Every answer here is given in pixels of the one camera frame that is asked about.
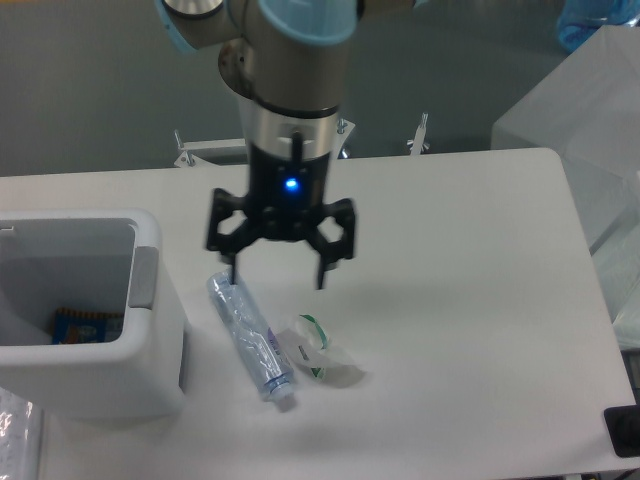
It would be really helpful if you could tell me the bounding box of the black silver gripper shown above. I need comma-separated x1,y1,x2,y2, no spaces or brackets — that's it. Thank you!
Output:
205,101,357,290

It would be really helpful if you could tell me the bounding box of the white push-lid trash can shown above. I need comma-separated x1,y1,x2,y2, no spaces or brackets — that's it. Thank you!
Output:
1,209,187,419

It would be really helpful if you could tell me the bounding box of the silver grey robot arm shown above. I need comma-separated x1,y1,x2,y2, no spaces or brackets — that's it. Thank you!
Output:
156,0,412,274

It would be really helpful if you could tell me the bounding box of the crushed clear plastic bottle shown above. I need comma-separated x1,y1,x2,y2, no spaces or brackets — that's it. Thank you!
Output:
206,270,294,403

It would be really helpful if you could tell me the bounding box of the crumpled white green wrapper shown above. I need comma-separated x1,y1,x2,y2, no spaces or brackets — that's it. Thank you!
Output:
275,313,367,388

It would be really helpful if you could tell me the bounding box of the blue snack packet in bin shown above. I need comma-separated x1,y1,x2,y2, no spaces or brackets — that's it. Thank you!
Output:
51,307,124,345

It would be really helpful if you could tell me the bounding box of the clear plastic film sheet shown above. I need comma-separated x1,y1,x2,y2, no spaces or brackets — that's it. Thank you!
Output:
1,389,42,479

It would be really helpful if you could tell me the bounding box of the blue plastic bag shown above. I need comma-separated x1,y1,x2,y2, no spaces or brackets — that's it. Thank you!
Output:
556,0,639,53

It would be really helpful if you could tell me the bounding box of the black device at table edge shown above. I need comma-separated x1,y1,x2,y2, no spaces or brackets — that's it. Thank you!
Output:
604,405,639,458

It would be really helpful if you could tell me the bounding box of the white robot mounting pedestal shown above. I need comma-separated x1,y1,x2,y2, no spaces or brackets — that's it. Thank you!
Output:
173,96,355,167

